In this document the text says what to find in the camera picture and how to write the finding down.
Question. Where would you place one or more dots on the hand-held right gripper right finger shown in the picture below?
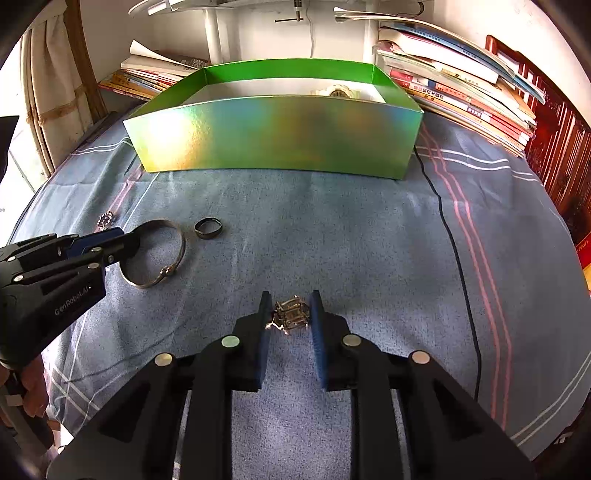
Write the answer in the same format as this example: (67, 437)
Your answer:
(319, 341)

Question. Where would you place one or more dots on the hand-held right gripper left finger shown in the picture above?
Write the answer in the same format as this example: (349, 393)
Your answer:
(263, 341)

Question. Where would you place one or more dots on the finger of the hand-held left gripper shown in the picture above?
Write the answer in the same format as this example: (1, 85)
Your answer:
(122, 249)
(90, 243)

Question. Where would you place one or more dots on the silver bangle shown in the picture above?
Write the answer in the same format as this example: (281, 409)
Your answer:
(164, 273)

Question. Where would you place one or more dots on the shiny green cardboard box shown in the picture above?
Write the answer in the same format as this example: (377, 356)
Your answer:
(277, 138)

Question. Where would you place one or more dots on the white wristwatch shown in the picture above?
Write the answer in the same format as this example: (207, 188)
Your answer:
(339, 92)

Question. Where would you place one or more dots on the person's left hand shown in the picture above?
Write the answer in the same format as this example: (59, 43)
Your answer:
(30, 390)

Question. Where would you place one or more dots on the frosted glass window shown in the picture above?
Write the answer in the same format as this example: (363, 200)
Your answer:
(18, 161)

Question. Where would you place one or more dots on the blue striped blanket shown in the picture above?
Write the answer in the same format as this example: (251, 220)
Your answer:
(323, 230)

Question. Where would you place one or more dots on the beige curtain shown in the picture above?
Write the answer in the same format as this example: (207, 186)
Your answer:
(51, 92)

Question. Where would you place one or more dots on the slumped pile of books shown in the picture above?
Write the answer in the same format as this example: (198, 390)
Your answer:
(152, 69)

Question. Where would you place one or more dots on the tall stack of books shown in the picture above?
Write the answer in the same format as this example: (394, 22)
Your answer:
(461, 92)

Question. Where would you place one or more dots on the dark wooden headboard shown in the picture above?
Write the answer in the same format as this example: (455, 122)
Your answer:
(554, 138)

